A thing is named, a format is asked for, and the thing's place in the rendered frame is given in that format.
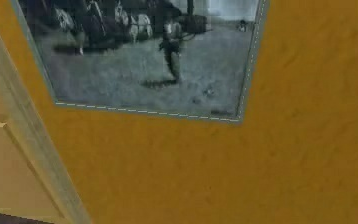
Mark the grey framed wall picture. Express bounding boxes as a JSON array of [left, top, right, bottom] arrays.
[[9, 0, 271, 124]]

